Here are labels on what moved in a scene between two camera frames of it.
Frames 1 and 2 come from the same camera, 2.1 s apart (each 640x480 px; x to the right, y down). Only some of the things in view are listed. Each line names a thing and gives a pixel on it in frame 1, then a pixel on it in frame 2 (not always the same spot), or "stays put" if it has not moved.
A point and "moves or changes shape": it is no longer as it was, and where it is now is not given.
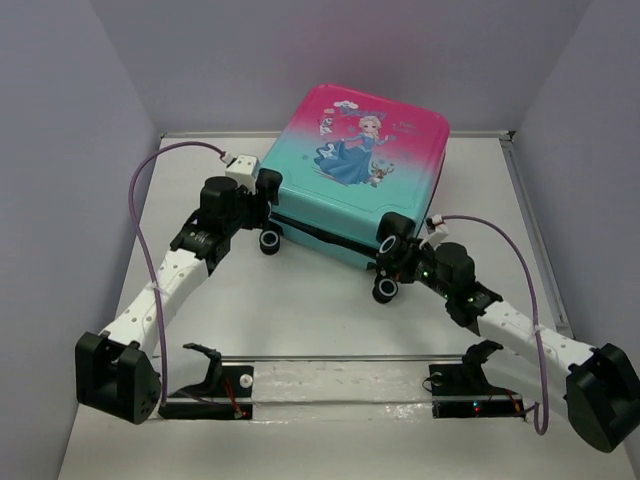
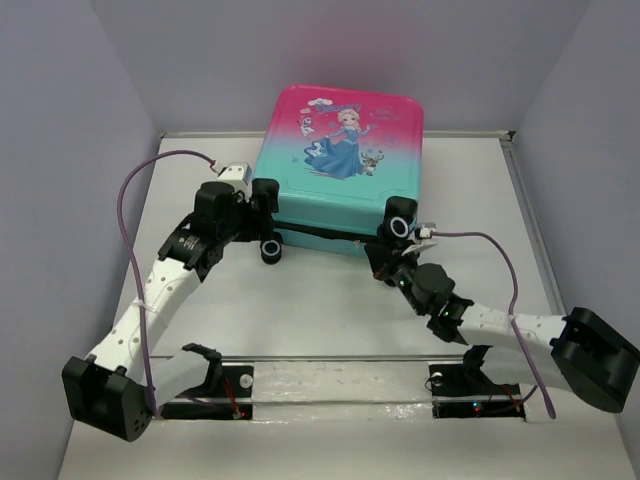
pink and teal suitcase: x=346 y=160 moves or changes shape
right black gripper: x=410 y=254 -> x=384 y=258
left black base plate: x=235 y=401 stays put
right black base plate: x=461 y=391 stays put
